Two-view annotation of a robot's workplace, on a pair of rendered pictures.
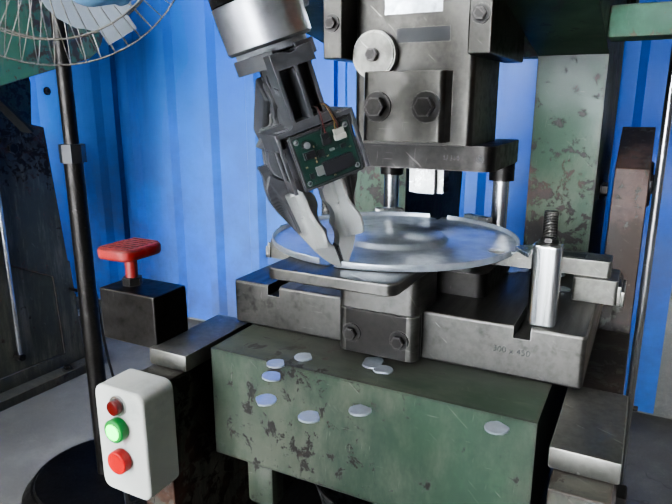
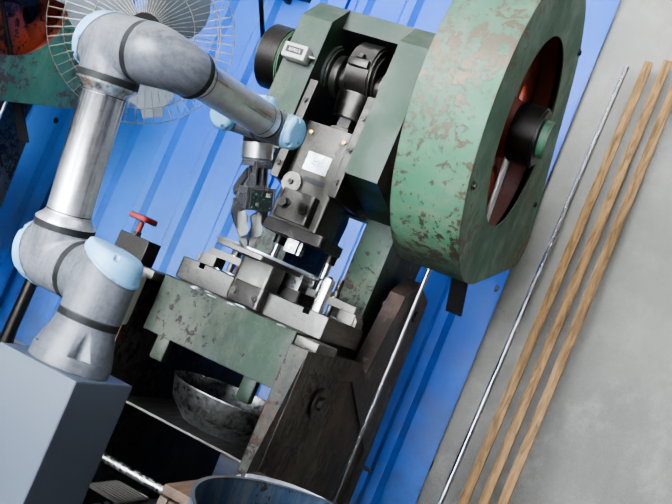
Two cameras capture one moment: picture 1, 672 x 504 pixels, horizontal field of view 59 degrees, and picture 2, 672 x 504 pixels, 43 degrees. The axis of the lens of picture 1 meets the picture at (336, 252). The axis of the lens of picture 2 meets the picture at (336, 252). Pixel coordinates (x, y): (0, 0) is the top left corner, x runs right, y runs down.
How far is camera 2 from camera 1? 150 cm
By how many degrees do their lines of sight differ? 18
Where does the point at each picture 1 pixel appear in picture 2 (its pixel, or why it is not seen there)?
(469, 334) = (284, 307)
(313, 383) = (210, 300)
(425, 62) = (310, 193)
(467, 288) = (292, 296)
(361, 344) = (236, 297)
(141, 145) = not seen: hidden behind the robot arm
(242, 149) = (163, 227)
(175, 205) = not seen: hidden behind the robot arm
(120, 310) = (127, 243)
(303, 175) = (250, 203)
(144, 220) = not seen: hidden behind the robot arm
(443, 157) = (303, 235)
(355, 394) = (227, 308)
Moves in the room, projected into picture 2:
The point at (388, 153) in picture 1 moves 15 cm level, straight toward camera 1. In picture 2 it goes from (280, 225) to (279, 221)
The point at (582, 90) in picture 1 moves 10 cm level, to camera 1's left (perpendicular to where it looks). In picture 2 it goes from (382, 242) to (350, 228)
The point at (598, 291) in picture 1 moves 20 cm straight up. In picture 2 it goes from (347, 317) to (376, 246)
